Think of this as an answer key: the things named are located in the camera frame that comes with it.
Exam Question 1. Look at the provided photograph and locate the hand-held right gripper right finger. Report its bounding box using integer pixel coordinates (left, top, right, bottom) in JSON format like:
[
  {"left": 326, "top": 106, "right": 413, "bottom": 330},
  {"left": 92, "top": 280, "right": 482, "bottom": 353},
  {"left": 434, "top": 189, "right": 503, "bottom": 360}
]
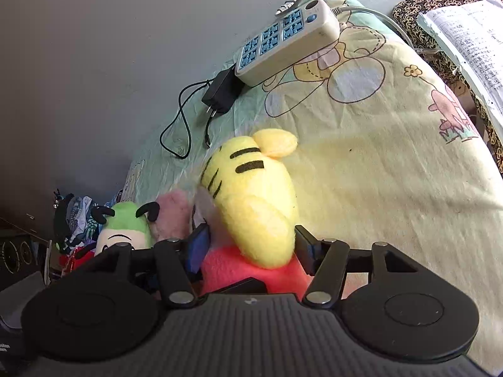
[{"left": 294, "top": 225, "right": 419, "bottom": 309}]

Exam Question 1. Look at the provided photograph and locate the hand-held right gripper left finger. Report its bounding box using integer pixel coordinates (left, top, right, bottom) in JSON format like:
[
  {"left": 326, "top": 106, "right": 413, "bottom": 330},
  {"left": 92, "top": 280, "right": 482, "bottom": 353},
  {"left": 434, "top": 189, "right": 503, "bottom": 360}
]
[{"left": 84, "top": 224, "right": 211, "bottom": 309}]

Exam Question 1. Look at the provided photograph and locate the pink plush bear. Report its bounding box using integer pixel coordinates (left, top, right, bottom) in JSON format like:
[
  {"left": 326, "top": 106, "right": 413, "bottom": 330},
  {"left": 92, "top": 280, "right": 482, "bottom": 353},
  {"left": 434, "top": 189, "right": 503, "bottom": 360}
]
[{"left": 151, "top": 188, "right": 195, "bottom": 242}]

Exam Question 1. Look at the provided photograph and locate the yellow tiger plush toy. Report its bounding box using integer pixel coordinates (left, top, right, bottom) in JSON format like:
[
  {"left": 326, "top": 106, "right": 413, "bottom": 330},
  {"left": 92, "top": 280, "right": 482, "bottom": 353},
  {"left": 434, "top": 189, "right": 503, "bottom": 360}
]
[{"left": 198, "top": 129, "right": 315, "bottom": 303}]

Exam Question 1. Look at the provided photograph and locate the pile of clothes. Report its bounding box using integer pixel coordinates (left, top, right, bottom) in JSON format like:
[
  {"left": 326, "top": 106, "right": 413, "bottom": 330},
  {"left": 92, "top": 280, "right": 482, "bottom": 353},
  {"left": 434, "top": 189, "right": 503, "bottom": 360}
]
[{"left": 52, "top": 188, "right": 130, "bottom": 270}]

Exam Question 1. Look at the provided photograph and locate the green plush toy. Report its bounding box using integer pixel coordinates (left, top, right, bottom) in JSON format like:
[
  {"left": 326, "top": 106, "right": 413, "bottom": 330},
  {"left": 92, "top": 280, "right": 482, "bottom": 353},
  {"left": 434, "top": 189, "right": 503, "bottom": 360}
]
[{"left": 91, "top": 200, "right": 162, "bottom": 254}]

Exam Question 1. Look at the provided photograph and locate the cartoon printed bed sheet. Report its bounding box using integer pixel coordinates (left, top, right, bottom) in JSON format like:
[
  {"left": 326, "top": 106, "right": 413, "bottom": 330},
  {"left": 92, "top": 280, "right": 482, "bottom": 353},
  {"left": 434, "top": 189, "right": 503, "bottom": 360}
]
[{"left": 120, "top": 0, "right": 503, "bottom": 374}]

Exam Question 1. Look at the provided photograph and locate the black charger adapter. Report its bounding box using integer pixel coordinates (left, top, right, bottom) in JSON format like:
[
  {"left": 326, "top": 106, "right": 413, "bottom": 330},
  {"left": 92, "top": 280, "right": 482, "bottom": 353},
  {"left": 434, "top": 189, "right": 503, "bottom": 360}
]
[{"left": 201, "top": 68, "right": 244, "bottom": 115}]

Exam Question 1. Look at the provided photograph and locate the cream power strip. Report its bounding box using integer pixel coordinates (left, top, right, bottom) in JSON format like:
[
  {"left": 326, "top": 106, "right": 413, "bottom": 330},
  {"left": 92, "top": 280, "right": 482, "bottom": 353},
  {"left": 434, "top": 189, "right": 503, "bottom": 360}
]
[{"left": 235, "top": 0, "right": 341, "bottom": 87}]

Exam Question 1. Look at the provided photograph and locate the stack of printed papers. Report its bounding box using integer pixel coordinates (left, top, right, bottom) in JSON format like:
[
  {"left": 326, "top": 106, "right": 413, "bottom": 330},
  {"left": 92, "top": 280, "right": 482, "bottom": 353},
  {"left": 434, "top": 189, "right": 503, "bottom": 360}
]
[{"left": 417, "top": 0, "right": 503, "bottom": 127}]

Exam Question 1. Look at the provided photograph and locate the black charger cable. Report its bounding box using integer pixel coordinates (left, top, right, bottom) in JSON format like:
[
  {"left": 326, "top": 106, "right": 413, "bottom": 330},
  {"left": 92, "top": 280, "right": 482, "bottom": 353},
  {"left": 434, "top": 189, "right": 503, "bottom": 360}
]
[{"left": 159, "top": 79, "right": 216, "bottom": 160}]

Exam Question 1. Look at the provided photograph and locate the white power strip cable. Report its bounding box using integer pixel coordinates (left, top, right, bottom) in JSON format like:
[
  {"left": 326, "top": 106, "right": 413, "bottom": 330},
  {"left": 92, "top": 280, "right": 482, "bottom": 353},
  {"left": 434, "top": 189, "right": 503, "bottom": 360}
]
[{"left": 332, "top": 5, "right": 415, "bottom": 50}]

